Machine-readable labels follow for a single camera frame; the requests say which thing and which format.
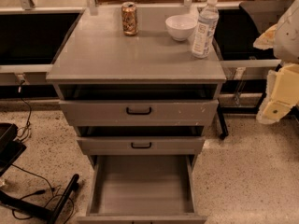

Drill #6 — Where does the black stand base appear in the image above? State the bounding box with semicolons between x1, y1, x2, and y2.
0;122;80;224

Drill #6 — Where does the black floor cable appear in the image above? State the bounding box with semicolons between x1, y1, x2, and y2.
10;163;76;224

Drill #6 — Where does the white bowl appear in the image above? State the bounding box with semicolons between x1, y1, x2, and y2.
165;15;197;41

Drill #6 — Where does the gold soda can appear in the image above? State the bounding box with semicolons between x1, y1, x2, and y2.
121;2;138;35

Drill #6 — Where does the black side table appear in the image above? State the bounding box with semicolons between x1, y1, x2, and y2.
213;0;292;139

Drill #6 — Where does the grey drawer cabinet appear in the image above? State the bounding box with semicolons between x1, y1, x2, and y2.
46;4;227;173

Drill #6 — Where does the grey drawer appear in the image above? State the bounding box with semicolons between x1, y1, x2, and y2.
78;155;206;224
77;136;205;155
60;100;218;126

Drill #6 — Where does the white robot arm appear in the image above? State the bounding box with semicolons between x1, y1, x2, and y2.
253;0;299;124

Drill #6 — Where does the grey bottom drawer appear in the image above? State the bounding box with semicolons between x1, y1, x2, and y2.
78;155;206;224

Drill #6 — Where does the grey middle drawer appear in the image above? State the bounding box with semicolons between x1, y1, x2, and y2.
77;136;205;155

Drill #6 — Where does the black hanging cable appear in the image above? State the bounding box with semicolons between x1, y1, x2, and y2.
16;79;34;142

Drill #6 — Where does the grey top drawer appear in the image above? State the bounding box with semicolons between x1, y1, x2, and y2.
60;100;218;126

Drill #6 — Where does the clear plastic water bottle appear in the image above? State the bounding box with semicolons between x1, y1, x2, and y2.
192;0;219;59

